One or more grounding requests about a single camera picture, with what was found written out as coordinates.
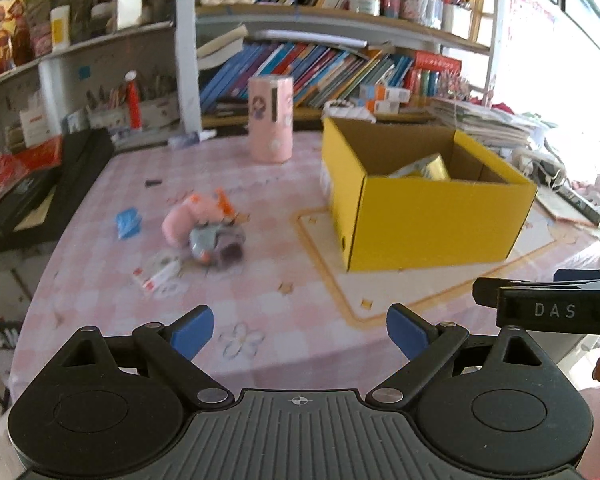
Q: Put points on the row of leaning books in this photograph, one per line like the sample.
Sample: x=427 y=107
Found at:
x=320 y=72

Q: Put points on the bunch of pens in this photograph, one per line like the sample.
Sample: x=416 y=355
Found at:
x=152 y=85

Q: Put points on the small red envelope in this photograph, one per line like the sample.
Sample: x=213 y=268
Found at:
x=42 y=152

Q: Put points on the white flat book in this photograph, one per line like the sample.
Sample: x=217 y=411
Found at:
x=310 y=37

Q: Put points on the white round jar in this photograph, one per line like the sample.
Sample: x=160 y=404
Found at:
x=365 y=6

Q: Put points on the orange and white carton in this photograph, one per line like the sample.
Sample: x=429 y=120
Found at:
x=382 y=106
x=385 y=94

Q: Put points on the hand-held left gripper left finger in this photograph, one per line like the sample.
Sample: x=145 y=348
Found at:
x=192 y=332

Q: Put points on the stack of papers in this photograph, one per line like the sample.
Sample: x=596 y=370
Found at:
x=480 y=120

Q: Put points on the white bottle yellow label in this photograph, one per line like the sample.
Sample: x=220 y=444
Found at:
x=60 y=27

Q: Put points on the small spray bottle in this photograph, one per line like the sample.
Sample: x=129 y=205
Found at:
x=190 y=138

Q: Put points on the pink small box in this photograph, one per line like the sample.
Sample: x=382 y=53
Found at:
x=42 y=40

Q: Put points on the white pen holder box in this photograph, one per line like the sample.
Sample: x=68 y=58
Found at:
x=105 y=116
x=155 y=107

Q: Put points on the white card box red label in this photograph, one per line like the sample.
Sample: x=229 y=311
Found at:
x=32 y=122

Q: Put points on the pink humidifier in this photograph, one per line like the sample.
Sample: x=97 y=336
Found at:
x=271 y=120

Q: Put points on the red tassel ornament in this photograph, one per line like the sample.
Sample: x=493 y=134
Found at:
x=132 y=102

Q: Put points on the black digital piano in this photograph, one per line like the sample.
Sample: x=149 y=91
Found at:
x=85 y=160

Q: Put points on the paper booklet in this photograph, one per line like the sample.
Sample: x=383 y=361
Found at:
x=555 y=205

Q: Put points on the black long box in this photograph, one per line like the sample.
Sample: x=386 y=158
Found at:
x=20 y=195

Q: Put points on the grey plastic toy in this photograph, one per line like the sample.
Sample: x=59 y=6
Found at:
x=217 y=242

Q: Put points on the pink plush toy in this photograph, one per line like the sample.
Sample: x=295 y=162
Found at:
x=180 y=220

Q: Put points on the fortune god figure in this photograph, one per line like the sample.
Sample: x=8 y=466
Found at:
x=2 y=40

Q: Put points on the row of small colourful books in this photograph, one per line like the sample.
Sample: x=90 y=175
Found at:
x=425 y=82

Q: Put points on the orange hair clip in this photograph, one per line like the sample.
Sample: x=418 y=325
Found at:
x=223 y=202

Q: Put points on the gold tape roll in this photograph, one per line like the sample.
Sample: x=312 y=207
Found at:
x=432 y=167

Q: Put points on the blue packet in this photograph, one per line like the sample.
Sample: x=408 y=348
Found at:
x=128 y=222

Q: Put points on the pink checked tablecloth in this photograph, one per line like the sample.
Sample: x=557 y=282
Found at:
x=290 y=320

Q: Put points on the yellow cardboard box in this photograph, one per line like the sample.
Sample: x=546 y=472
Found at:
x=430 y=230

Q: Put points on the white and red small box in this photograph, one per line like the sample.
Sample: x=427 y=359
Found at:
x=152 y=280

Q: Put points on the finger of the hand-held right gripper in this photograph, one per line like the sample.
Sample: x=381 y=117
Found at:
x=575 y=276
x=485 y=291

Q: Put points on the wall poster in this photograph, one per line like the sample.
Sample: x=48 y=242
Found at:
x=530 y=20

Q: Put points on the red thick book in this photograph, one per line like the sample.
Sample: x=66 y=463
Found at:
x=437 y=62

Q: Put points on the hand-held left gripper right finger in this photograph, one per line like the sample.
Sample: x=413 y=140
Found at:
x=405 y=332

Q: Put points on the glass jar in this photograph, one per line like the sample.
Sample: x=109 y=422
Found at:
x=100 y=15

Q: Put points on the thick open book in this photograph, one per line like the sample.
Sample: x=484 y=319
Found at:
x=220 y=50

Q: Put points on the white bookshelf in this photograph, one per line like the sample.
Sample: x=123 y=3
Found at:
x=187 y=60

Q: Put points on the white pearl handbag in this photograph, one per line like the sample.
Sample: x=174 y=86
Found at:
x=347 y=109

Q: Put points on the white stationery holder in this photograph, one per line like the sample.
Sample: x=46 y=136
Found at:
x=455 y=20

